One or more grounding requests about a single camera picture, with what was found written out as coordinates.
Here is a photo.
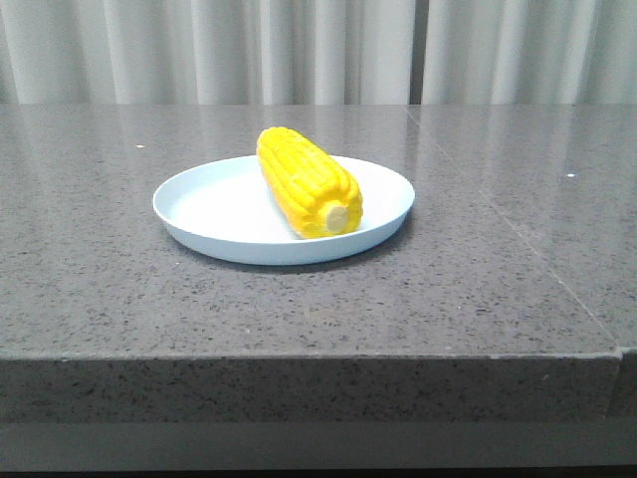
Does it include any white pleated curtain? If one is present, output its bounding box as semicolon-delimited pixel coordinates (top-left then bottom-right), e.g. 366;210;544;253
1;1;636;105

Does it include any light blue round plate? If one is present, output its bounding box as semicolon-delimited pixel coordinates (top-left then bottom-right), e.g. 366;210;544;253
152;155;415;266

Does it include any yellow corn cob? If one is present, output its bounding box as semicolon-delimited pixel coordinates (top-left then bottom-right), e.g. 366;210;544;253
256;126;363;239

